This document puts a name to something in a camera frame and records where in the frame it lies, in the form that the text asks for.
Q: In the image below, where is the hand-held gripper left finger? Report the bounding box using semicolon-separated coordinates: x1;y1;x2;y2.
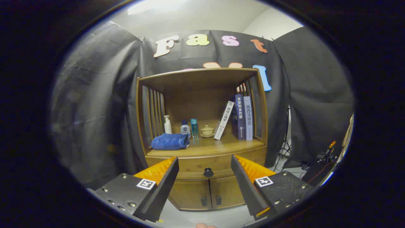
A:
87;156;179;223

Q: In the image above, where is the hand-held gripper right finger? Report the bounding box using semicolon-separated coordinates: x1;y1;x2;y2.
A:
231;155;314;220

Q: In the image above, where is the wooden drawer with black knob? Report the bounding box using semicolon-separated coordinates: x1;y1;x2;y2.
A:
146;146;268;181

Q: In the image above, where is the wooden cabinet door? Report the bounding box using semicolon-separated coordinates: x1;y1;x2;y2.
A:
168;179;212;211
209;176;246;210

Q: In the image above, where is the wooden countertop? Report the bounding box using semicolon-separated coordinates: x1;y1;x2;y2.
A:
146;135;265;158

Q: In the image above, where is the wooden cabinet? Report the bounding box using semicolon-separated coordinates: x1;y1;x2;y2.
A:
136;67;269;212

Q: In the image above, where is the folded blue towel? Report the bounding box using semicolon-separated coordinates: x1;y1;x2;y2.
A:
151;133;190;150

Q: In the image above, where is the black tripod stand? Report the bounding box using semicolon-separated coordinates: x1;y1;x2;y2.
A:
274;108;291;171

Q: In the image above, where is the white bottle with blue cap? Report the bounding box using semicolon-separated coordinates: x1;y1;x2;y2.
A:
180;120;191;139

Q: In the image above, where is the pale grey book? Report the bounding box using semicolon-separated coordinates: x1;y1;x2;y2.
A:
243;96;253;141

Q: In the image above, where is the white book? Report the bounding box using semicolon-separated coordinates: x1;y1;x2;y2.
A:
214;101;235;140

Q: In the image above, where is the dark blue book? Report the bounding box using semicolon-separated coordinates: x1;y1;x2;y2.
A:
231;94;246;140

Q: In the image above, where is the black device with orange tip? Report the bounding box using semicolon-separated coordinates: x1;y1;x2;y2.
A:
316;141;337;163

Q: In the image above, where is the beige cloth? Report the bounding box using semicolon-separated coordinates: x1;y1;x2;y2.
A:
341;113;354;160

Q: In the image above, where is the black backdrop cloth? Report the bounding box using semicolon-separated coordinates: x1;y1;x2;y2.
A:
51;21;355;190

